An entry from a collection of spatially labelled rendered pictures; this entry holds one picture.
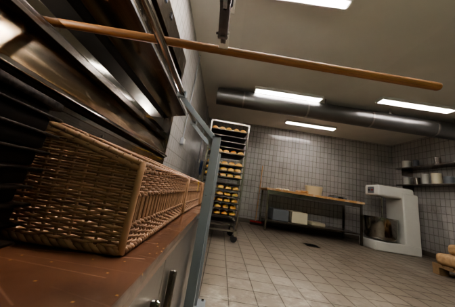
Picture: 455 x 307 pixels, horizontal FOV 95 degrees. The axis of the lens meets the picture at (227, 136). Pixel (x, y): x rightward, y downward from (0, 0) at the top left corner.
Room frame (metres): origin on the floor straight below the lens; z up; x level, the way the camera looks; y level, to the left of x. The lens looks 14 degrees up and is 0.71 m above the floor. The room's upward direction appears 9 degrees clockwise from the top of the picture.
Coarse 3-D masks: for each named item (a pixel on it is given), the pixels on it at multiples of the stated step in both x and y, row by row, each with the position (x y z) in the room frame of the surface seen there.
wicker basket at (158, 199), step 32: (64, 128) 0.36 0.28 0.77; (64, 160) 0.77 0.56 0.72; (96, 160) 0.37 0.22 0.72; (128, 160) 0.37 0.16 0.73; (32, 192) 0.37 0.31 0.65; (64, 192) 0.37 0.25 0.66; (96, 192) 0.37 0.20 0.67; (128, 192) 0.37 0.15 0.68; (160, 192) 0.52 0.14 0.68; (32, 224) 0.37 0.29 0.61; (64, 224) 0.37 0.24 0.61; (96, 224) 0.37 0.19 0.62; (128, 224) 0.37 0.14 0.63; (160, 224) 0.59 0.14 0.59
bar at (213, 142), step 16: (144, 0) 0.45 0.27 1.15; (160, 32) 0.57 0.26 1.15; (160, 48) 0.64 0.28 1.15; (176, 80) 0.86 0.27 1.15; (192, 112) 1.01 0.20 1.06; (208, 128) 1.01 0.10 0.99; (208, 144) 1.49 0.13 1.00; (208, 176) 1.00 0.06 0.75; (208, 192) 1.00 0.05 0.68; (208, 208) 1.00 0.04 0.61; (208, 224) 1.48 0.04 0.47; (192, 256) 1.00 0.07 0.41; (192, 272) 1.00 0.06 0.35; (192, 288) 1.00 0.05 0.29; (192, 304) 1.00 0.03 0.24
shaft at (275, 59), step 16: (96, 32) 0.65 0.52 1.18; (112, 32) 0.65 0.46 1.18; (128, 32) 0.64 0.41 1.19; (192, 48) 0.66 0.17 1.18; (208, 48) 0.65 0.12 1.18; (288, 64) 0.66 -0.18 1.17; (304, 64) 0.65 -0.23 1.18; (320, 64) 0.65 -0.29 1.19; (384, 80) 0.66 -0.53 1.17; (400, 80) 0.65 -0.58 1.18; (416, 80) 0.65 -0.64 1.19
